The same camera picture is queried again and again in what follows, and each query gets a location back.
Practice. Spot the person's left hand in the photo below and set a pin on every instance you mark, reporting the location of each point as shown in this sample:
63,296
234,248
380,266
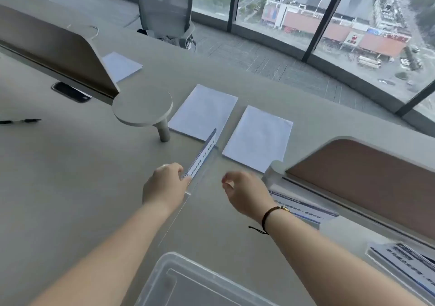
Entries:
161,188

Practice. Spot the person's right hand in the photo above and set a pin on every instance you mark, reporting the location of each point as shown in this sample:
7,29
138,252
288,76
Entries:
249,195

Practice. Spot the person's right thumb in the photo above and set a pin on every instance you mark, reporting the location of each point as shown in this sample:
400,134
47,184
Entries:
227,186

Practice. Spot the person's left thumb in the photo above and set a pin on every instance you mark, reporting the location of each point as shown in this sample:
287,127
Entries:
184,180

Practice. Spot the clear acrylic sign holder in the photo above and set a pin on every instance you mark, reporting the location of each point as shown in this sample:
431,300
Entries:
204,154

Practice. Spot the person's left forearm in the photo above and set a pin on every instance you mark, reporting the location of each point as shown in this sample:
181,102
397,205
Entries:
112,265

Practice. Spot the person's right forearm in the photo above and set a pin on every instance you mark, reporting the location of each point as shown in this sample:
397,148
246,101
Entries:
323,265

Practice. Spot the white paper sheet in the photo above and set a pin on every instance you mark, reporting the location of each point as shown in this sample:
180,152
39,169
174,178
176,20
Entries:
204,112
258,139
122,65

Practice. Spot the blue and white printed leaflet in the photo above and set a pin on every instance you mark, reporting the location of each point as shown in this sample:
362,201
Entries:
302,210

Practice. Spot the clear plastic storage box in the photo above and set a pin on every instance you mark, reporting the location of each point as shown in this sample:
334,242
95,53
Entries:
204,282

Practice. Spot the brown desk divider panel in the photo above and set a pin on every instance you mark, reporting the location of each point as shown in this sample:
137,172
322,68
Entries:
356,180

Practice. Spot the black pen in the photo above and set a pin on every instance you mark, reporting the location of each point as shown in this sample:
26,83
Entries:
23,121

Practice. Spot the grey mesh office chair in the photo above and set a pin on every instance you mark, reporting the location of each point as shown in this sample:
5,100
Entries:
163,3

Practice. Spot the grey desk divider panel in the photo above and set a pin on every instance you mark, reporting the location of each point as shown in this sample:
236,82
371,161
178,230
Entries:
51,47

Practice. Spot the stack of printed leaflets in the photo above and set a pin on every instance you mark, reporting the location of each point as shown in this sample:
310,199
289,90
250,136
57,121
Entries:
404,265

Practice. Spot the round grey shelf on post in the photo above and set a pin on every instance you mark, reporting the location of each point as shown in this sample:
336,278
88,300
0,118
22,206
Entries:
142,107

